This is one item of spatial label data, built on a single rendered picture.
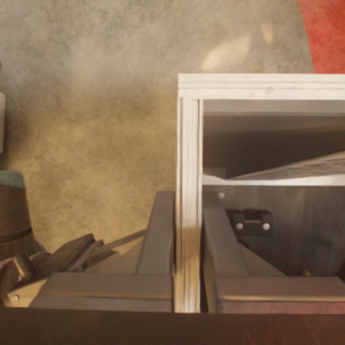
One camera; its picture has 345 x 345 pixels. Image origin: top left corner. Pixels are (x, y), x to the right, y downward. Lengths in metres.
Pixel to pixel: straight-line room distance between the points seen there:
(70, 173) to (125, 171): 0.25
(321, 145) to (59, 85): 1.07
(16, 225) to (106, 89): 0.77
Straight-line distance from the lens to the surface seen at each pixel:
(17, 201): 0.50
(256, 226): 0.91
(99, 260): 0.32
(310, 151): 0.36
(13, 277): 0.36
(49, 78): 1.24
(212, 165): 0.90
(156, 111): 1.08
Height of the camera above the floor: 1.06
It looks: 84 degrees down
